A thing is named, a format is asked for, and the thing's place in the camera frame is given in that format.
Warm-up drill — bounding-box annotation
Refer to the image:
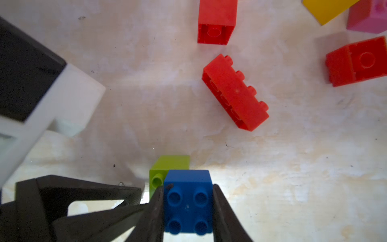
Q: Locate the red square lego brick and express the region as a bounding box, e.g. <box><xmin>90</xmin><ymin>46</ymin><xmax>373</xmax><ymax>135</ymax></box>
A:
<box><xmin>325</xmin><ymin>36</ymin><xmax>387</xmax><ymax>87</ymax></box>

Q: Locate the tall red lego brick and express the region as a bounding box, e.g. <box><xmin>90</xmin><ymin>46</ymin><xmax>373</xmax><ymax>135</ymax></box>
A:
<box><xmin>197</xmin><ymin>0</ymin><xmax>238</xmax><ymax>45</ymax></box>

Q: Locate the long red lego brick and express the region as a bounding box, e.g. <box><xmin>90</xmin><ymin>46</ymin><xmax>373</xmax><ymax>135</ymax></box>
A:
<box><xmin>202</xmin><ymin>54</ymin><xmax>269</xmax><ymax>132</ymax></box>

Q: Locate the pink lego brick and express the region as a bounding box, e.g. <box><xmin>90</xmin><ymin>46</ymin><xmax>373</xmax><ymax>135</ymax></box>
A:
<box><xmin>347</xmin><ymin>0</ymin><xmax>387</xmax><ymax>34</ymax></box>

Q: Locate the lime green lego brick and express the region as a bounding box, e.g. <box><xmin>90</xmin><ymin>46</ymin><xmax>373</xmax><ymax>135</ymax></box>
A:
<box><xmin>149</xmin><ymin>155</ymin><xmax>190</xmax><ymax>199</ymax></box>

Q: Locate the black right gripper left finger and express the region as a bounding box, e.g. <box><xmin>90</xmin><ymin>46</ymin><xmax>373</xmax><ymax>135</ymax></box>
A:
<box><xmin>126</xmin><ymin>186</ymin><xmax>164</xmax><ymax>242</ymax></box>

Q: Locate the blue square lego brick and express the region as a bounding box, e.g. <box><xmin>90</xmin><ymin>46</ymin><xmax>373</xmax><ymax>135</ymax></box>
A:
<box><xmin>163</xmin><ymin>170</ymin><xmax>213</xmax><ymax>236</ymax></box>

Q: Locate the yellow lego brick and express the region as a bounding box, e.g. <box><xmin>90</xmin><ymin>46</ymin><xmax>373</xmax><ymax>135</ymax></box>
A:
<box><xmin>302</xmin><ymin>0</ymin><xmax>359</xmax><ymax>26</ymax></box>

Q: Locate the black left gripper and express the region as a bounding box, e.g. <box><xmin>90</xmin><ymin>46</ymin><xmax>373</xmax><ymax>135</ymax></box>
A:
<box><xmin>1</xmin><ymin>19</ymin><xmax>106</xmax><ymax>184</ymax></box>

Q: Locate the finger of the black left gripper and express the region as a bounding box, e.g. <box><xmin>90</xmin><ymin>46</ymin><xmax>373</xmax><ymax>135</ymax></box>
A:
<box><xmin>15</xmin><ymin>175</ymin><xmax>141</xmax><ymax>242</ymax></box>
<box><xmin>52</xmin><ymin>204</ymin><xmax>148</xmax><ymax>242</ymax></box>

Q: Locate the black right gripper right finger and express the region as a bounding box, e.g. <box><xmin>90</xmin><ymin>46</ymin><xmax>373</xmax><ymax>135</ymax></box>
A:
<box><xmin>213</xmin><ymin>184</ymin><xmax>253</xmax><ymax>242</ymax></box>

